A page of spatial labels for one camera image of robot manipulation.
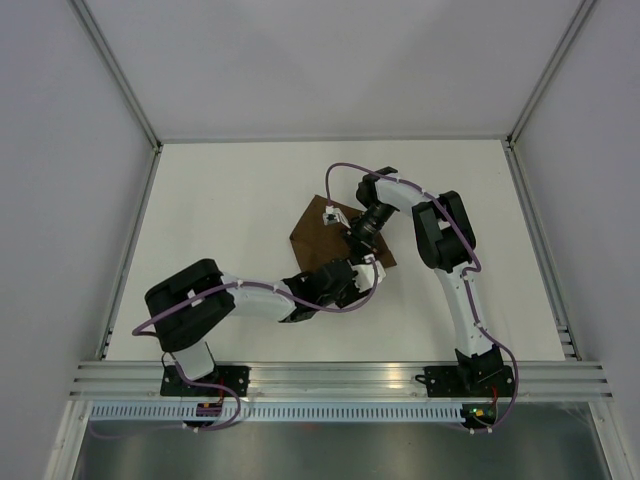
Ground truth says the white slotted cable duct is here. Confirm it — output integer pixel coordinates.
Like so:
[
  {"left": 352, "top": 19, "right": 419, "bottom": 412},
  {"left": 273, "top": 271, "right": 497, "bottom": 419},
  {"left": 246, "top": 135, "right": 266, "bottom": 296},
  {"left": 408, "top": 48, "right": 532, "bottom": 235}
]
[{"left": 89, "top": 401, "right": 463, "bottom": 423}]

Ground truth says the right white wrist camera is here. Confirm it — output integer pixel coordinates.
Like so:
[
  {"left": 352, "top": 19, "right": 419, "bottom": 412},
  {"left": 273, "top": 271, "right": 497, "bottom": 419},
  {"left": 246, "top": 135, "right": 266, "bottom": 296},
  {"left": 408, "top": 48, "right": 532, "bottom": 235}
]
[{"left": 322, "top": 205, "right": 351, "bottom": 229}]

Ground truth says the right aluminium side rail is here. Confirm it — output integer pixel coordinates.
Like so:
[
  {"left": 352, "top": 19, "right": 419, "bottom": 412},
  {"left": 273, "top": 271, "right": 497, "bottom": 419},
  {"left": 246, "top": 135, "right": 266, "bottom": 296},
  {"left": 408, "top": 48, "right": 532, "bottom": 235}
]
[{"left": 501, "top": 137, "right": 583, "bottom": 361}]

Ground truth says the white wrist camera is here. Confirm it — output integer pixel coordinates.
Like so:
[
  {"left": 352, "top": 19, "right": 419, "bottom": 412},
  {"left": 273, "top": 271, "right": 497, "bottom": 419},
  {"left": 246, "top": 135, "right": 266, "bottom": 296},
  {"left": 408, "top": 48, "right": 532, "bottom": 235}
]
[
  {"left": 351, "top": 254, "right": 386, "bottom": 293},
  {"left": 322, "top": 205, "right": 351, "bottom": 229}
]

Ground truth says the aluminium front rail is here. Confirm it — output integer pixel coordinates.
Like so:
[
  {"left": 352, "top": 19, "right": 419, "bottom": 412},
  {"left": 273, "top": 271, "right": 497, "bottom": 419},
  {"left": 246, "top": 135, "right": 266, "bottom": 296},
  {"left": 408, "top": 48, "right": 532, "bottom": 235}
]
[{"left": 69, "top": 360, "right": 613, "bottom": 402}]

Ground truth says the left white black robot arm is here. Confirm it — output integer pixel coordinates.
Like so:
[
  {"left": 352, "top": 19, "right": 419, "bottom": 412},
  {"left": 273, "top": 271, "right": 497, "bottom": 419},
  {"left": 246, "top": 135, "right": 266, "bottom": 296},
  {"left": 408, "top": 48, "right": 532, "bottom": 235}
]
[{"left": 144, "top": 258, "right": 366, "bottom": 396}]

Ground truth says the aluminium frame post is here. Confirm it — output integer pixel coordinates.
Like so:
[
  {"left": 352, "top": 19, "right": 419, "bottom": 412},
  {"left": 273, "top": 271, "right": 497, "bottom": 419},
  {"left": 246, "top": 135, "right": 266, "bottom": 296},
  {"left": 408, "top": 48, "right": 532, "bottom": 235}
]
[
  {"left": 504, "top": 0, "right": 599, "bottom": 149},
  {"left": 67, "top": 0, "right": 162, "bottom": 152}
]

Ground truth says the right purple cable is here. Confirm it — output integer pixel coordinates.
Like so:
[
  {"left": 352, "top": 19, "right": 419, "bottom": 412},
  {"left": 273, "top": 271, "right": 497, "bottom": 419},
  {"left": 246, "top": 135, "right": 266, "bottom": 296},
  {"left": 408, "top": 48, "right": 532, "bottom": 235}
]
[{"left": 323, "top": 162, "right": 519, "bottom": 436}]

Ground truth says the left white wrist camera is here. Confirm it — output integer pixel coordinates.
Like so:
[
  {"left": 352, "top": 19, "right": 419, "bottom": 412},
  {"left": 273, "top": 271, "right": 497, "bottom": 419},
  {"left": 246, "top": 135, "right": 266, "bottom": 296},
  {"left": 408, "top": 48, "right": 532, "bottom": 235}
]
[{"left": 351, "top": 254, "right": 386, "bottom": 293}]

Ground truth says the right aluminium frame post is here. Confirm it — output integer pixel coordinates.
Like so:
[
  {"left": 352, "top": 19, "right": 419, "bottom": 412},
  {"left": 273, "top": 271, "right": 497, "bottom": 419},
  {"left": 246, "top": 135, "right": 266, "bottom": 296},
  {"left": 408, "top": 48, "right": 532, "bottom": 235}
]
[{"left": 504, "top": 0, "right": 599, "bottom": 149}]

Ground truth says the left aluminium frame post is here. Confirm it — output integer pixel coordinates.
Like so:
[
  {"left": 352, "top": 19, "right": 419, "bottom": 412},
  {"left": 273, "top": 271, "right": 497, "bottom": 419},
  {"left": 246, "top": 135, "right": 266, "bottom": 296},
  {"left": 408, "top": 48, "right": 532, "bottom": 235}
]
[{"left": 67, "top": 0, "right": 162, "bottom": 152}]

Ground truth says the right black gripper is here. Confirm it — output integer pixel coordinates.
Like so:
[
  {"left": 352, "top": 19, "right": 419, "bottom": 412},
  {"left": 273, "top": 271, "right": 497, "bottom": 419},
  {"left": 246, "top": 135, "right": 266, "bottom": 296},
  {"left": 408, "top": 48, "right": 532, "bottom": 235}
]
[{"left": 340, "top": 201, "right": 396, "bottom": 270}]

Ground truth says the aluminium side rail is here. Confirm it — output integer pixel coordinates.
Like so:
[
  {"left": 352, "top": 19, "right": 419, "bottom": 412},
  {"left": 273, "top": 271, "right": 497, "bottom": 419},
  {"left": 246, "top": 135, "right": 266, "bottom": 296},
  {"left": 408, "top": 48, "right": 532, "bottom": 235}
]
[
  {"left": 93, "top": 143, "right": 164, "bottom": 361},
  {"left": 501, "top": 137, "right": 583, "bottom": 361}
]

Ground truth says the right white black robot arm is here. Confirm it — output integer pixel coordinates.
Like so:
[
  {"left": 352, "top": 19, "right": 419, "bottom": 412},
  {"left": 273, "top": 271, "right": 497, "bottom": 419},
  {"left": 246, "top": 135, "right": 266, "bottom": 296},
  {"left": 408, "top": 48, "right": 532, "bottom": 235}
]
[{"left": 342, "top": 167, "right": 493, "bottom": 395}]

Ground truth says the brown cloth napkin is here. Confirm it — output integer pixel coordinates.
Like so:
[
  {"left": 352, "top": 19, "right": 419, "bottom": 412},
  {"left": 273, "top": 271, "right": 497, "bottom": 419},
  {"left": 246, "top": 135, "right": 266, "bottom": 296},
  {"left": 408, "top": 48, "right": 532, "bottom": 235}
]
[{"left": 290, "top": 195, "right": 397, "bottom": 280}]

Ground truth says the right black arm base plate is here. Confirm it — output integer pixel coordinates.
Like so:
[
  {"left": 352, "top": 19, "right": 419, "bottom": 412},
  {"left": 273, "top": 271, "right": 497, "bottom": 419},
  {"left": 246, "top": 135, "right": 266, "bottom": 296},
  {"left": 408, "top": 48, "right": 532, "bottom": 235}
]
[{"left": 413, "top": 365, "right": 516, "bottom": 398}]

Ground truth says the left aluminium side rail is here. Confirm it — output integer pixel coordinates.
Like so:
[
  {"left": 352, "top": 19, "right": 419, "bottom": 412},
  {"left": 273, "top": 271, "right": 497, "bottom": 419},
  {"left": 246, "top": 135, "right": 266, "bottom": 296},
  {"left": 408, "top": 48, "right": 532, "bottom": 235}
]
[{"left": 93, "top": 143, "right": 164, "bottom": 361}]

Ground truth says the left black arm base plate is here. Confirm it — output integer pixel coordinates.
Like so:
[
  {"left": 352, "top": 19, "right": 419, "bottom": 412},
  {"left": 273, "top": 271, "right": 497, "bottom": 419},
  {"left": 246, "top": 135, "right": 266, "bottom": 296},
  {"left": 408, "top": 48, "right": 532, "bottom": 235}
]
[{"left": 160, "top": 365, "right": 250, "bottom": 397}]

